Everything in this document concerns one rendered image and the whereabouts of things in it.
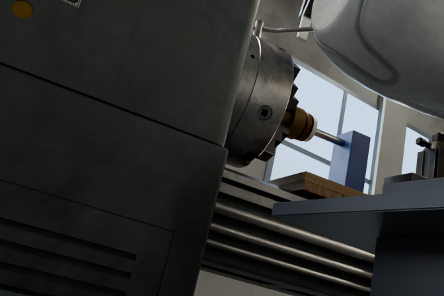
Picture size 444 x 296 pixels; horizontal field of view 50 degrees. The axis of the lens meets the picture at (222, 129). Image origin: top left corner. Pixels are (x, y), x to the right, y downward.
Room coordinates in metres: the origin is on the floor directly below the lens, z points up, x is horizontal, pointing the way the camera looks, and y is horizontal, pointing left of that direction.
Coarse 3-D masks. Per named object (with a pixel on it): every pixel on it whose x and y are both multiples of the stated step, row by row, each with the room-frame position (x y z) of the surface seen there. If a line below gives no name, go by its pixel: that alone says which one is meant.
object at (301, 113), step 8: (288, 112) 1.10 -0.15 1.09; (296, 112) 1.09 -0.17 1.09; (304, 112) 1.10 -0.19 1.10; (288, 120) 1.10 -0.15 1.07; (296, 120) 1.09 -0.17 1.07; (304, 120) 1.10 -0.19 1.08; (312, 120) 1.12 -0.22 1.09; (296, 128) 1.11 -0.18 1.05; (304, 128) 1.12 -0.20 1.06; (312, 128) 1.12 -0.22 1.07; (288, 136) 1.13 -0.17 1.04; (296, 136) 1.13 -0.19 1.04; (304, 136) 1.13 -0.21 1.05
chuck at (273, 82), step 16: (272, 48) 0.96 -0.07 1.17; (272, 64) 0.94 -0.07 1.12; (288, 64) 0.96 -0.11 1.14; (256, 80) 0.92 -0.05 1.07; (272, 80) 0.94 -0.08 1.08; (288, 80) 0.95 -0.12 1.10; (256, 96) 0.93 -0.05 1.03; (272, 96) 0.94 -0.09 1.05; (288, 96) 0.95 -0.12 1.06; (256, 112) 0.95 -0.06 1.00; (272, 112) 0.96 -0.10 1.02; (240, 128) 0.97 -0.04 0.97; (256, 128) 0.97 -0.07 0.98; (272, 128) 0.98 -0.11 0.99; (240, 144) 1.01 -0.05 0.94; (256, 144) 1.01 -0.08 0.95; (240, 160) 1.06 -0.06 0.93
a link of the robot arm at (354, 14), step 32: (320, 0) 0.47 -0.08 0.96; (352, 0) 0.41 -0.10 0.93; (384, 0) 0.40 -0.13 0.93; (416, 0) 0.40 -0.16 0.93; (320, 32) 0.47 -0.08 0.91; (352, 32) 0.43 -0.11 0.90; (384, 32) 0.42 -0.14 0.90; (416, 32) 0.41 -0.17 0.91; (352, 64) 0.47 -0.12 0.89; (384, 64) 0.45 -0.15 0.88; (416, 64) 0.44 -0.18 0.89; (384, 96) 0.52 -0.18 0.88; (416, 96) 0.48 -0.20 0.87
